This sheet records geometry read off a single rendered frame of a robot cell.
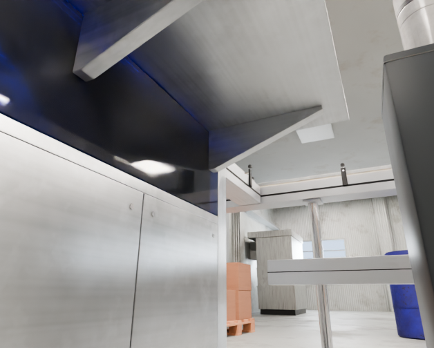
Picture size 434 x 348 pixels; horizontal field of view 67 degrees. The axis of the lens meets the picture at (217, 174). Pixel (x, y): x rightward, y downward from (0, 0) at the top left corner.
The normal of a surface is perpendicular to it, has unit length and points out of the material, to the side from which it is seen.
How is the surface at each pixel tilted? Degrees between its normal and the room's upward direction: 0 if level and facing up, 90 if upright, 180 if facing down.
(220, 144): 90
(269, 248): 90
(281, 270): 90
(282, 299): 90
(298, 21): 180
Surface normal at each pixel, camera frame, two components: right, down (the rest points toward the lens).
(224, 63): 0.00, 0.94
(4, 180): 0.90, -0.15
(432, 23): -0.51, -0.31
